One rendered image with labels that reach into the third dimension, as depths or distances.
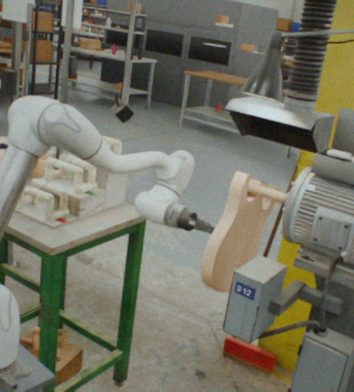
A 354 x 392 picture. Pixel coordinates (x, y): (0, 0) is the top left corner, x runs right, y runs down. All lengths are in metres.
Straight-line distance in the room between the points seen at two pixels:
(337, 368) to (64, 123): 1.05
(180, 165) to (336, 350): 0.85
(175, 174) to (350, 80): 1.00
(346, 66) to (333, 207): 1.09
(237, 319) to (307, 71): 0.79
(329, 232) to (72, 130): 0.79
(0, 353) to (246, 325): 0.70
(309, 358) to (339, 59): 1.42
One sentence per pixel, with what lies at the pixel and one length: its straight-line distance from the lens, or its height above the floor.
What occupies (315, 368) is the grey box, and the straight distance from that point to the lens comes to 1.70.
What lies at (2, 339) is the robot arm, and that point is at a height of 0.86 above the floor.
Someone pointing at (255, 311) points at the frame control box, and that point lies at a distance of 1.52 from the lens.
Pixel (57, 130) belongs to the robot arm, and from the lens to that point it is 1.56.
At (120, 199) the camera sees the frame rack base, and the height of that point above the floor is 0.95.
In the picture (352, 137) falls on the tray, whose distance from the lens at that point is 1.74.
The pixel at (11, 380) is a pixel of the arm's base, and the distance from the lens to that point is 1.66.
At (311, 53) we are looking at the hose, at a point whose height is 1.71.
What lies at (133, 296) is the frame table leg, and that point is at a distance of 2.50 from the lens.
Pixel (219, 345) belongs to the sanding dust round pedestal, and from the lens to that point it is 3.20.
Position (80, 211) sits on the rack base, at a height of 0.97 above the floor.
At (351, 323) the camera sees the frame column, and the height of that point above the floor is 0.98.
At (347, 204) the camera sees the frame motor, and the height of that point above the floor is 1.32.
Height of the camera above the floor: 1.78
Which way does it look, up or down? 19 degrees down
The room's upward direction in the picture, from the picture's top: 8 degrees clockwise
